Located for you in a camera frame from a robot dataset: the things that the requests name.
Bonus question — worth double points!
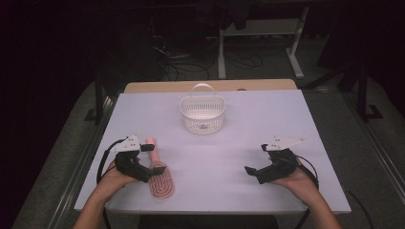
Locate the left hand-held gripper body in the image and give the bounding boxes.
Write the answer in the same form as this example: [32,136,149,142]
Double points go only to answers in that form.
[111,135,152,184]

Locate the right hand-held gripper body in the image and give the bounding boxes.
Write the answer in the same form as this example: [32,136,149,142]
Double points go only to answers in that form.
[255,135,306,185]

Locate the pink hairbrush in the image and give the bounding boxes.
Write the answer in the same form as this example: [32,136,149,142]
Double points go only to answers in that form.
[145,136,176,200]

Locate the white plastic basket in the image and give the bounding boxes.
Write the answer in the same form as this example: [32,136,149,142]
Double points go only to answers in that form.
[179,82,226,136]

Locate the person's left hand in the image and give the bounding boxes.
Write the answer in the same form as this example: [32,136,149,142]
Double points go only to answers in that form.
[100,159,141,194]

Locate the person's right hand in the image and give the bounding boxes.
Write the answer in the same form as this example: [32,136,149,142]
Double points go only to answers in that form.
[271,157,316,199]

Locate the black metal stand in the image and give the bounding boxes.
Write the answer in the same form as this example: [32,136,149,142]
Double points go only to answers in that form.
[355,63,385,123]
[83,72,107,124]

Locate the dark hanging cloth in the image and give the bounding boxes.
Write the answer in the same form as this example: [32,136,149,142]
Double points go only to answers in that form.
[219,0,253,31]

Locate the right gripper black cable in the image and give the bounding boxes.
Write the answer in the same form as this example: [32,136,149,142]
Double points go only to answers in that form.
[294,154,320,229]

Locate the black floor cables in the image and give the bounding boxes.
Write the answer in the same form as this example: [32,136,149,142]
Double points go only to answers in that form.
[152,31,266,81]

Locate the thin black floor cable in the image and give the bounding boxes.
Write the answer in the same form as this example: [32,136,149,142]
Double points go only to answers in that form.
[345,188,376,229]

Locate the white metal desk frame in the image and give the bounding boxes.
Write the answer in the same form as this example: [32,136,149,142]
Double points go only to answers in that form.
[217,6,310,80]

